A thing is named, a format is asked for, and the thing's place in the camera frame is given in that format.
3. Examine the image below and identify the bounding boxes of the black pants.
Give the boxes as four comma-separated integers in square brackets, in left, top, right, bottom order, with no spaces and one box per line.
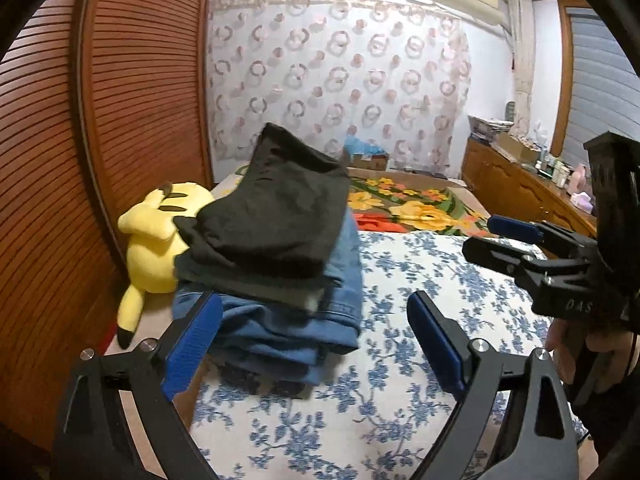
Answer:
[174,122,349,312]

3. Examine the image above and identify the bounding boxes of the person right hand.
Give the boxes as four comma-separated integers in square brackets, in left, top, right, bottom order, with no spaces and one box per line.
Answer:
[544,318,639,405]

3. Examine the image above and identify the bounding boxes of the long wooden dresser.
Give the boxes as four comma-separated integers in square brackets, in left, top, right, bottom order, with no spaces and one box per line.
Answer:
[461,139,597,237]

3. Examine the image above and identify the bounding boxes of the pink tissue box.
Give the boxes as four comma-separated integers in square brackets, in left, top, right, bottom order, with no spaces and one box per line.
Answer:
[570,192,594,214]

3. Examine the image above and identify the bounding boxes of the pink bottle on dresser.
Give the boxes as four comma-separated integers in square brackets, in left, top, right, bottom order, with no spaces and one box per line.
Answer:
[567,164,587,195]

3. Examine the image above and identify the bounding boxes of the cardboard box on dresser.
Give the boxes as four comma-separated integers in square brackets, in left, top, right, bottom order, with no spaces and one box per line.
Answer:
[492,132,541,165]

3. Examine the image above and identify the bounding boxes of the blue floral white blanket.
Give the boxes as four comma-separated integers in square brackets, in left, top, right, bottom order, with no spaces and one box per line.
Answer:
[191,231,549,479]

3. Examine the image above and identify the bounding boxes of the folded blue jeans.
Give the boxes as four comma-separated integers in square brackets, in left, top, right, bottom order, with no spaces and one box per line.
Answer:
[172,219,363,385]

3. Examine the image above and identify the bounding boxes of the yellow plush toy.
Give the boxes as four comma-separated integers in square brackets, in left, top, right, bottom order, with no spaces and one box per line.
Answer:
[116,182,214,349]

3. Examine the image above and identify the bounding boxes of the orange floral bed cover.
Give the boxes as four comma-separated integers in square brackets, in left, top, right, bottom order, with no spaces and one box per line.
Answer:
[209,167,497,239]

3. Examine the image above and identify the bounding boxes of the cardboard box with blue items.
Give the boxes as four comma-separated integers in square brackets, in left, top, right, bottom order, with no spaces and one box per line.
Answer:
[342,136,390,171]

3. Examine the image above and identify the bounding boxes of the grey roller shutter window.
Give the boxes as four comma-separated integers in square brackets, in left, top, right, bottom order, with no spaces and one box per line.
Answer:
[561,8,640,167]

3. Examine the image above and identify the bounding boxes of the circle patterned curtain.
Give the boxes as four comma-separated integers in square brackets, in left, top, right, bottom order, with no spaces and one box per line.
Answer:
[206,0,471,176]

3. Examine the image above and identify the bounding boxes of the wooden louvered wardrobe door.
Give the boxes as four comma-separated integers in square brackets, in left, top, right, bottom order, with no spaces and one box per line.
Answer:
[1,0,213,450]

